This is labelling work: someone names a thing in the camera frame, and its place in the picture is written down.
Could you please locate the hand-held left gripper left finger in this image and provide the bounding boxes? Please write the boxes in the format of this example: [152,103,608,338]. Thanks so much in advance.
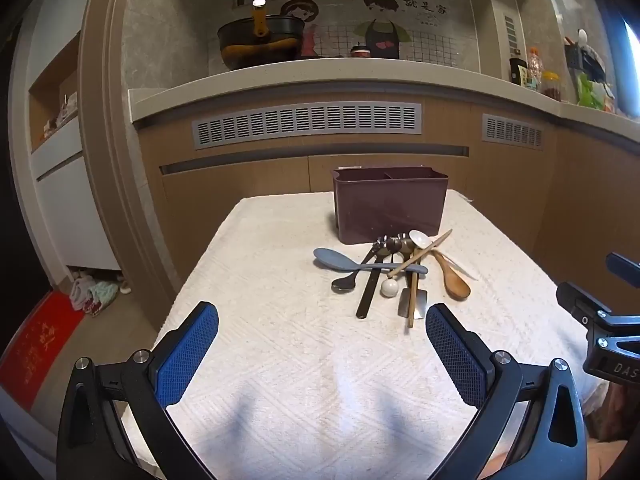
[56,301,221,480]

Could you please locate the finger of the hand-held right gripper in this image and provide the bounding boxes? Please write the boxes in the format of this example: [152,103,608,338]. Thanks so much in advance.
[556,282,610,331]
[606,252,640,286]

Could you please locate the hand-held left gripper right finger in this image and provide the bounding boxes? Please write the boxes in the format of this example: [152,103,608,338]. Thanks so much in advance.
[425,302,586,480]

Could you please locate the flat-handled metal spoon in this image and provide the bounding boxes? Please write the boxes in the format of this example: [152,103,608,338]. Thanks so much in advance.
[397,237,429,320]

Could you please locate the wooden spoon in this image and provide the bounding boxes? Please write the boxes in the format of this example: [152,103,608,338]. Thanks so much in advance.
[431,249,472,300]

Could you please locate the small white round spoon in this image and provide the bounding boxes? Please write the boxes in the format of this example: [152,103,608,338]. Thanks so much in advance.
[381,262,401,299]

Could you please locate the black-handled metal utensil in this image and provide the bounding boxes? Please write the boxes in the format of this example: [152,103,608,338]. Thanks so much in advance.
[355,237,397,320]

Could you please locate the white ceramic spoon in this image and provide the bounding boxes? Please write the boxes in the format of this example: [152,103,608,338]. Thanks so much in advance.
[409,230,480,281]

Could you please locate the blue-grey plastic spoon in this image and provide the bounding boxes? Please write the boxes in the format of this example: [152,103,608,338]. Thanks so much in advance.
[313,248,429,276]

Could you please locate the maroon plastic utensil holder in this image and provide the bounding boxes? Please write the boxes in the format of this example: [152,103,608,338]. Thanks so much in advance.
[331,167,449,245]

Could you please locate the white textured cloth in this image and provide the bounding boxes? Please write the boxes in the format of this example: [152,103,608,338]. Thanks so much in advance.
[127,190,608,480]

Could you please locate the plastic bags on floor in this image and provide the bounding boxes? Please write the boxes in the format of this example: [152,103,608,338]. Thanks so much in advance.
[69,275,122,317]

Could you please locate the red floor mat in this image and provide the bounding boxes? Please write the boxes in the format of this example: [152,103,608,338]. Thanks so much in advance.
[0,290,83,401]

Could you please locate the short grey vent grille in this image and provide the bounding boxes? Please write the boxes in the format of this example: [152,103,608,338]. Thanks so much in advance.
[481,113,545,150]

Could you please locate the green plastic bag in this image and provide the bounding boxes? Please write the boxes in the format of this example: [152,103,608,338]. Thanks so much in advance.
[575,74,615,112]

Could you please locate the wooden kitchen cabinet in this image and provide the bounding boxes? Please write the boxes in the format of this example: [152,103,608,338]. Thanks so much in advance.
[132,105,640,441]

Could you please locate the yellow-lidded jar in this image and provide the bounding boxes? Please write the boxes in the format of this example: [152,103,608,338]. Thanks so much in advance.
[541,71,562,101]

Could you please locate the window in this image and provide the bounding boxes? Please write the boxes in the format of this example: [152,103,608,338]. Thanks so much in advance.
[607,10,640,121]

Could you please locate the white cabinet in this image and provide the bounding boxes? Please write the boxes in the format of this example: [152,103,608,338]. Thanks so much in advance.
[10,0,123,273]

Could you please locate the orange-capped bottle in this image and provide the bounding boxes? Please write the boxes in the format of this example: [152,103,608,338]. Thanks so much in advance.
[526,47,545,93]

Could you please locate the long grey vent grille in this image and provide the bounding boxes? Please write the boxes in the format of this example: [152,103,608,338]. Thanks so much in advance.
[191,102,422,151]

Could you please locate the grey stone countertop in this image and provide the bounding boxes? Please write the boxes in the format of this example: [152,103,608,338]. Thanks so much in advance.
[127,57,640,126]

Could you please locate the cartoon wall sticker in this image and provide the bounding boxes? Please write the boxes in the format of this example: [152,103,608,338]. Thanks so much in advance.
[230,0,476,68]

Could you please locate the black pan orange handle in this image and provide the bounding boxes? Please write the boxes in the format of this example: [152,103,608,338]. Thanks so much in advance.
[216,0,306,42]

